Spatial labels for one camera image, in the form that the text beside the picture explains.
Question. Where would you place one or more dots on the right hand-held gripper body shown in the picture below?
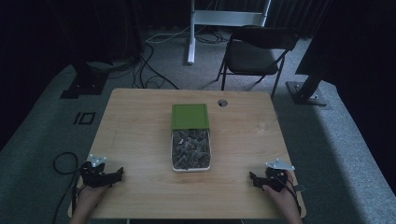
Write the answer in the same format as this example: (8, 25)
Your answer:
(275, 177)

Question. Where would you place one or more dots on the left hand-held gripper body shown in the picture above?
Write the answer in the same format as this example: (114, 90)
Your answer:
(93, 175)

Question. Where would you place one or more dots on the white rectangular box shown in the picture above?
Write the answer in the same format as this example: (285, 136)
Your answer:
(190, 169)

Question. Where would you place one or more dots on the green box lid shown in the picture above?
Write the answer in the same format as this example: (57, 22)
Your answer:
(189, 116)

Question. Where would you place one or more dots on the person's left hand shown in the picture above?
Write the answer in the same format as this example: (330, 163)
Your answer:
(93, 192)

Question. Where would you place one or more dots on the person's right hand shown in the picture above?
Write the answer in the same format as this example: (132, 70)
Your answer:
(281, 194)

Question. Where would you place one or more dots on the pile of dark tea bags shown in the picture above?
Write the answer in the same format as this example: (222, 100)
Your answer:
(190, 149)

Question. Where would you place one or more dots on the black folding chair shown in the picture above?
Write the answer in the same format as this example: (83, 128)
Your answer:
(253, 56)

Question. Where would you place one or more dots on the dark curtain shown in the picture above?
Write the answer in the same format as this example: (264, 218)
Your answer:
(295, 14)

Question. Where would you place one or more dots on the black angled post with base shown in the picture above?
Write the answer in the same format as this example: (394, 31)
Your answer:
(308, 90)

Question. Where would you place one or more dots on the black stand with base plate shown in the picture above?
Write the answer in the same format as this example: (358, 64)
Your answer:
(85, 81)

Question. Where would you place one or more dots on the white metal stand frame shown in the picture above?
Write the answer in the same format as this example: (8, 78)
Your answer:
(218, 18)

